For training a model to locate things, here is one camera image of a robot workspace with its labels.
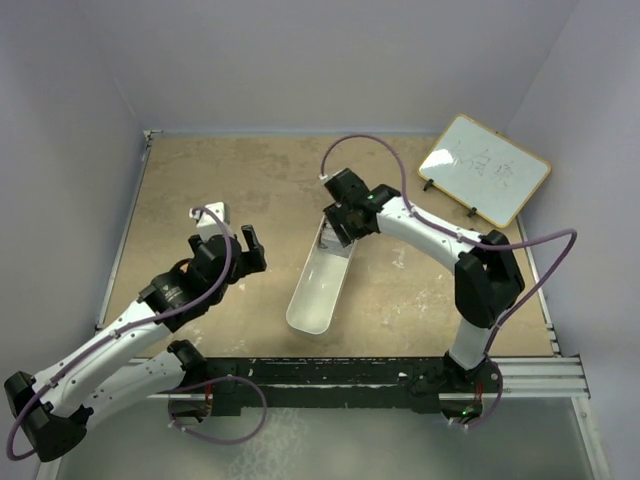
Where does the white plastic card tray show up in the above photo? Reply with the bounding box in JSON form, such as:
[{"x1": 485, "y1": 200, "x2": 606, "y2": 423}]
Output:
[{"x1": 286, "y1": 216, "x2": 357, "y2": 336}]

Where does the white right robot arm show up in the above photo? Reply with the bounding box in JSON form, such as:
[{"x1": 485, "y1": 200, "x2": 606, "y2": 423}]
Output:
[{"x1": 319, "y1": 168, "x2": 525, "y2": 391}]

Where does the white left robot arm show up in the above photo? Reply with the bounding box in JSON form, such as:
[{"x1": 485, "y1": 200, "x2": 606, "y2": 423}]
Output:
[{"x1": 4, "y1": 225, "x2": 267, "y2": 462}]

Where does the stack of cards in tray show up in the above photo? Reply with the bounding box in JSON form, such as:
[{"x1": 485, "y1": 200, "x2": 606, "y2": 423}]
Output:
[{"x1": 318, "y1": 223, "x2": 351, "y2": 258}]

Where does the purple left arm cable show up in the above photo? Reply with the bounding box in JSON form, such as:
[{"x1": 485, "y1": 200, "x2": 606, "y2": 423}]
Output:
[{"x1": 8, "y1": 205, "x2": 235, "y2": 460}]

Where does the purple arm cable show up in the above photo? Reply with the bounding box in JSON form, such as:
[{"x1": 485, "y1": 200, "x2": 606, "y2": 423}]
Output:
[
  {"x1": 319, "y1": 132, "x2": 579, "y2": 351},
  {"x1": 8, "y1": 205, "x2": 235, "y2": 460}
]

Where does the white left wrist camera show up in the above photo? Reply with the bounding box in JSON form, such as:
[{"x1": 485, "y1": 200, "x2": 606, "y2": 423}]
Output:
[{"x1": 189, "y1": 202, "x2": 232, "y2": 241}]

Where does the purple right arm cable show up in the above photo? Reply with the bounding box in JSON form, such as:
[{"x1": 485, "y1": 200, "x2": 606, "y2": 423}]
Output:
[{"x1": 319, "y1": 132, "x2": 579, "y2": 351}]

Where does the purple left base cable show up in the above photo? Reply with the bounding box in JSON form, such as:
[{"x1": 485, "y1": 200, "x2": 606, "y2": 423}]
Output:
[{"x1": 167, "y1": 375, "x2": 268, "y2": 444}]

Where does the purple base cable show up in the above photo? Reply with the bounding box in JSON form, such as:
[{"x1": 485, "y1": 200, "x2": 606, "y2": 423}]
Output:
[
  {"x1": 447, "y1": 359, "x2": 504, "y2": 432},
  {"x1": 167, "y1": 375, "x2": 268, "y2": 444}
]

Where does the small whiteboard yellow frame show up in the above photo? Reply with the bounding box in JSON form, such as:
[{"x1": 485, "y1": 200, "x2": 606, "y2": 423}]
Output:
[{"x1": 418, "y1": 114, "x2": 551, "y2": 228}]

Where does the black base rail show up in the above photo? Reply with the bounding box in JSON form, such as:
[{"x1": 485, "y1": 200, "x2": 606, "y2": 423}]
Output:
[{"x1": 170, "y1": 356, "x2": 502, "y2": 416}]

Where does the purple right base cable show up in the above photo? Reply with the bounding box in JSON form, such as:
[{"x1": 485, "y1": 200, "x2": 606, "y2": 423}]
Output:
[{"x1": 447, "y1": 359, "x2": 504, "y2": 432}]

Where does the aluminium frame rail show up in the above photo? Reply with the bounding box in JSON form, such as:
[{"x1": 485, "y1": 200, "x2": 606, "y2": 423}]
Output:
[{"x1": 492, "y1": 214, "x2": 594, "y2": 401}]

